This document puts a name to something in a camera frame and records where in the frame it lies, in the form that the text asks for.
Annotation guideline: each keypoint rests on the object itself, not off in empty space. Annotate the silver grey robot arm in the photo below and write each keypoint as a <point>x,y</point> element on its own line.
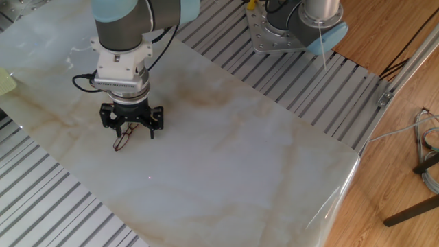
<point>123,27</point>

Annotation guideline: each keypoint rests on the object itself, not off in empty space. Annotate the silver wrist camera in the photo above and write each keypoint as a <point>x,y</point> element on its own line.
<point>120,84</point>

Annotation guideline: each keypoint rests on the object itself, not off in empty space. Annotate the yellow plastic clip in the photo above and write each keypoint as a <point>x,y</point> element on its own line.
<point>251,4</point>

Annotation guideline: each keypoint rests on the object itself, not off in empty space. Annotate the aluminium frame rail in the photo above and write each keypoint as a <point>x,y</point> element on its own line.
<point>415,58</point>

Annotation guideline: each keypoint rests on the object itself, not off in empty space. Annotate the dark wooden furniture leg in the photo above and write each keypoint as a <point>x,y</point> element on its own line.
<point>411,210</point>
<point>427,164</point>

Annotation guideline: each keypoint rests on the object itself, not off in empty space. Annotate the red frame glasses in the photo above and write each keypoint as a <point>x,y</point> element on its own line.
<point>120,140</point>

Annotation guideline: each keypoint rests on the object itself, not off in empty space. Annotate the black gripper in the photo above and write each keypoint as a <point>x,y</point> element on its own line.
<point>130,109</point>

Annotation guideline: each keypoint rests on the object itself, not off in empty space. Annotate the marble pattern table sheet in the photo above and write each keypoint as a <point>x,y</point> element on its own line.
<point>223,154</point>

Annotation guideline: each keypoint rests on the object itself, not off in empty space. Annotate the light green plastic basket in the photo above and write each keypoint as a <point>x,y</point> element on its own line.
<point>6,82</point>

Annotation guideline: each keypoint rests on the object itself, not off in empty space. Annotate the perforated silver metal plate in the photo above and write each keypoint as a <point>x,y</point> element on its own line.
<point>20,5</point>

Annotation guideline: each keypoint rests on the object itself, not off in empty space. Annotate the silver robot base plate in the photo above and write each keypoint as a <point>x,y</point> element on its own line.
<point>260,37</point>

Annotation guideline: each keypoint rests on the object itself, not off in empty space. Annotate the metal corner bracket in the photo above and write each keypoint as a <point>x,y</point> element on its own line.
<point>385,99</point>

